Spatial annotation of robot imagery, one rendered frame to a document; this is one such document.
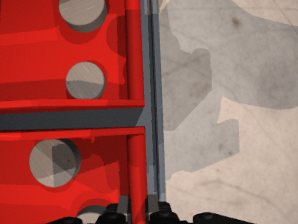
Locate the beige round disc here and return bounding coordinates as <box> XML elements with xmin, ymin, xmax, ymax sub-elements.
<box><xmin>58</xmin><ymin>0</ymin><xmax>107</xmax><ymax>33</ymax></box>

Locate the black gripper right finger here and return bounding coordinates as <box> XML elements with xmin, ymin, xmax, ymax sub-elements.
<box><xmin>145</xmin><ymin>194</ymin><xmax>255</xmax><ymax>224</ymax></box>

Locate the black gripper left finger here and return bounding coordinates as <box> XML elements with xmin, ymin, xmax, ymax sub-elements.
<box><xmin>45</xmin><ymin>195</ymin><xmax>132</xmax><ymax>224</ymax></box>

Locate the grey metal shelf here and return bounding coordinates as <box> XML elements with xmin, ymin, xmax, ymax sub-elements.
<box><xmin>0</xmin><ymin>0</ymin><xmax>166</xmax><ymax>202</ymax></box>

